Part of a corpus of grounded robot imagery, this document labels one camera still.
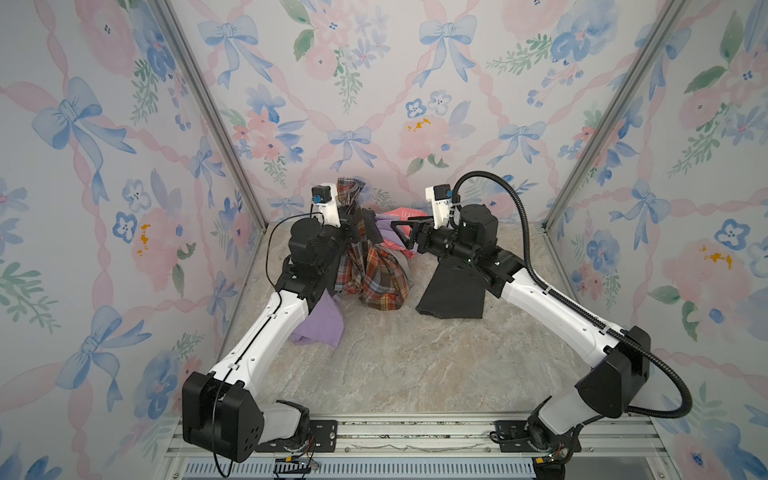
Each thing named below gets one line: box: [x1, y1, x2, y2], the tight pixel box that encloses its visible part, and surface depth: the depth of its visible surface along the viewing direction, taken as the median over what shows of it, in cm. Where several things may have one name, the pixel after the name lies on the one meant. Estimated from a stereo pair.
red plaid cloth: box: [334, 177, 409, 311], surface depth 85 cm
